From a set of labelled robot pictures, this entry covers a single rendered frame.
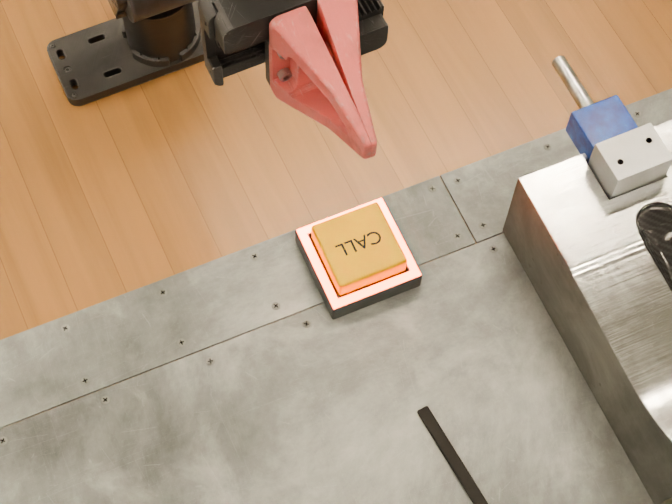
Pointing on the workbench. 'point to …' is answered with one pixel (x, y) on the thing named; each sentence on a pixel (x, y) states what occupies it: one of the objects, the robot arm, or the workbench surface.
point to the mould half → (605, 299)
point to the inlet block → (613, 139)
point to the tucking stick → (451, 456)
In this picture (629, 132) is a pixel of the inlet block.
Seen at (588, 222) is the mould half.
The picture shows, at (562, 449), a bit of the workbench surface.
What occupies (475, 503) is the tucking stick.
